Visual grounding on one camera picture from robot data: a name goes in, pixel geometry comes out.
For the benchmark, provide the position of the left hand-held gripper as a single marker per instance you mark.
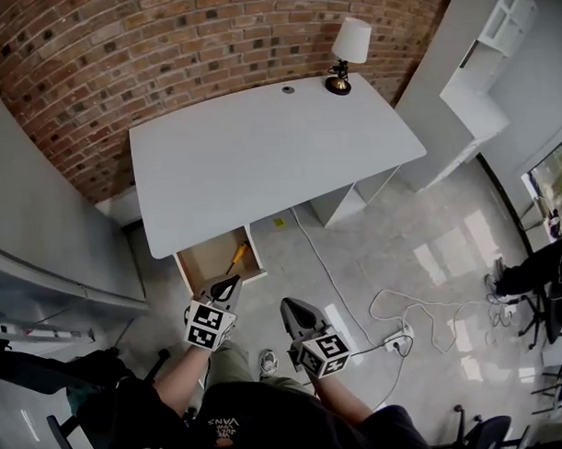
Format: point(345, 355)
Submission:
point(208, 325)

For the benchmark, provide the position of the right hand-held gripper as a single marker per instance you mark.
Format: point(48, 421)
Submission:
point(322, 355)

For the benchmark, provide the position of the wooden drawer with white front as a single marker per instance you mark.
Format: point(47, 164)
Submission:
point(208, 260)

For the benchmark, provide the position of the person's right forearm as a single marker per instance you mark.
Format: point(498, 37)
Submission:
point(342, 398)

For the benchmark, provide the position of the person's left forearm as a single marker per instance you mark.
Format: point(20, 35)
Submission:
point(180, 383)

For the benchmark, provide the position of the person's right grey shoe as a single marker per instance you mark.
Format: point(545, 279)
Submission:
point(268, 363)

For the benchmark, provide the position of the person's right leg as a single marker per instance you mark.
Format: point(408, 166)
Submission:
point(284, 385)

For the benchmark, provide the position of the person's leg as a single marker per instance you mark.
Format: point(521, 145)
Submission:
point(284, 385)
point(230, 363)

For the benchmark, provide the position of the person's left leg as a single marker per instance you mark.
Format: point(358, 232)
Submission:
point(230, 363)

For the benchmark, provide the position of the small yellow tag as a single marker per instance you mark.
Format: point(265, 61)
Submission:
point(279, 222)

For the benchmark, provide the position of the white power strip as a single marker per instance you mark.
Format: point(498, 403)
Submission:
point(399, 339)

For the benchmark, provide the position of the person's black shirt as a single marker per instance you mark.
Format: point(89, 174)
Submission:
point(265, 426)

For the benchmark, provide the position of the white low bench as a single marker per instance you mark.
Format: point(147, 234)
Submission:
point(119, 206)

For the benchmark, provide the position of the white desk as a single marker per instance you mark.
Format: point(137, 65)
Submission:
point(269, 164)

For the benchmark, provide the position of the black mesh office chair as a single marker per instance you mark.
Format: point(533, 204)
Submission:
point(37, 365)

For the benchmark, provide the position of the white bookshelf unit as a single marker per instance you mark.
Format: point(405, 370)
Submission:
point(443, 121)

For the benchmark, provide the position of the table lamp with white shade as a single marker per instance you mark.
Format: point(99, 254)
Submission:
point(353, 39)

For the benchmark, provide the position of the black window frame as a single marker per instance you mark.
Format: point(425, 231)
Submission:
point(515, 201)

